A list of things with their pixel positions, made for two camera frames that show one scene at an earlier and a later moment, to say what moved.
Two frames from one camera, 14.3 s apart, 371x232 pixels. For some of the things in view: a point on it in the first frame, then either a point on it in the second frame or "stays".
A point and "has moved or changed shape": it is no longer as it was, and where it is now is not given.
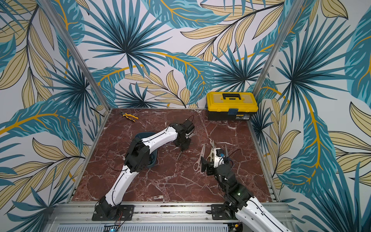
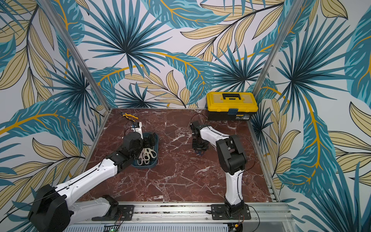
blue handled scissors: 226,151 has moved or changed shape
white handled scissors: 212,155 has moved or changed shape
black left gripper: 186,145 -> 149,144
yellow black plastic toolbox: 231,106 stays
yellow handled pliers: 125,115 stays
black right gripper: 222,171 -> 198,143
